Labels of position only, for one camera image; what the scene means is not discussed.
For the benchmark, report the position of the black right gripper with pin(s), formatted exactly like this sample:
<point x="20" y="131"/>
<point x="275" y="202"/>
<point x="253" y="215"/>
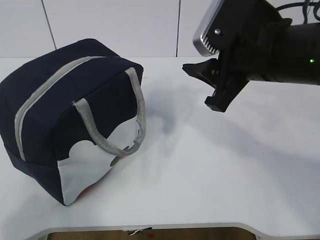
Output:
<point x="243" y="32"/>

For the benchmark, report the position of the navy blue lunch bag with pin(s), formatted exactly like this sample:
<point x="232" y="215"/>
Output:
<point x="67" y="116"/>

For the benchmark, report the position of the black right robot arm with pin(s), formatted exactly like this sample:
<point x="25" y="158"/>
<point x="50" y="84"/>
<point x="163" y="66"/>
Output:
<point x="295" y="56"/>

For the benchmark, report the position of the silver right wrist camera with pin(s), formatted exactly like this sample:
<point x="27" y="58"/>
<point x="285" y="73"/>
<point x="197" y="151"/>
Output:
<point x="200" y="38"/>

